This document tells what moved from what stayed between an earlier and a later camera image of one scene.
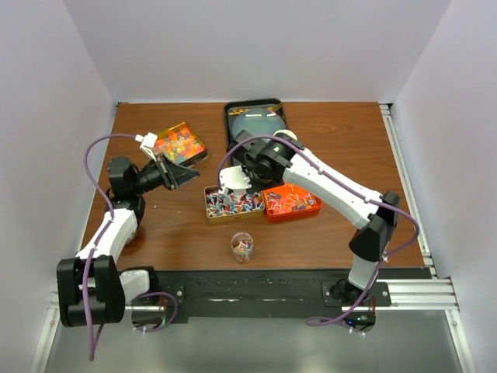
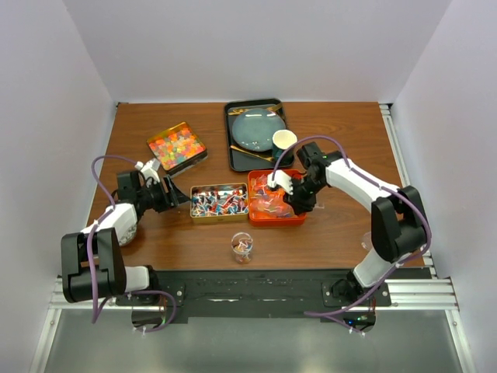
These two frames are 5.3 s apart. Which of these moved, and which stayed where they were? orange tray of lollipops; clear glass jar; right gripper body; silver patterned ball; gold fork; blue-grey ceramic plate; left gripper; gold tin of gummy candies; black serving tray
Moved: right gripper body; left gripper; orange tray of lollipops
Stayed: blue-grey ceramic plate; gold fork; black serving tray; gold tin of gummy candies; silver patterned ball; clear glass jar
